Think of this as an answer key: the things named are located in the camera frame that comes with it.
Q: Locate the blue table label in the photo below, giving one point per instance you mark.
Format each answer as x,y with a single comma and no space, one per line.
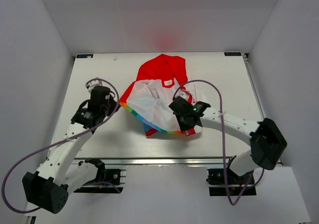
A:
232,54
84,56

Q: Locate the right blue table label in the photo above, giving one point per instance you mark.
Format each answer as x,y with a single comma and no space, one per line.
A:
232,54

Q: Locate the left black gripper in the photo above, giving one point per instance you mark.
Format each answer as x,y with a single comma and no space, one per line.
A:
113,102

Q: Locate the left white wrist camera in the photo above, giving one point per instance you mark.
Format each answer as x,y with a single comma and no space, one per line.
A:
90,85

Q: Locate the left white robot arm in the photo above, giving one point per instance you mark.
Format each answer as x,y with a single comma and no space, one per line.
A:
51,184

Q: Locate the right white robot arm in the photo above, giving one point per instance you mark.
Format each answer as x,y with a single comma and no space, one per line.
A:
264,137

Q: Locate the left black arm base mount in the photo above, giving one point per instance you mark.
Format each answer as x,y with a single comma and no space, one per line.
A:
109,180

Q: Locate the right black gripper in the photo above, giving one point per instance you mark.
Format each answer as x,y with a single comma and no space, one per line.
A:
184,127

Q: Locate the left blue table label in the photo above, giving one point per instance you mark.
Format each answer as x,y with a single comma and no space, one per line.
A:
84,56

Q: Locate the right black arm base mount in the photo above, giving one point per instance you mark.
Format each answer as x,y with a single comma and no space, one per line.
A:
216,184

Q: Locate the red rainbow kids jacket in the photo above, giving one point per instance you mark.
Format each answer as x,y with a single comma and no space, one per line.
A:
149,96

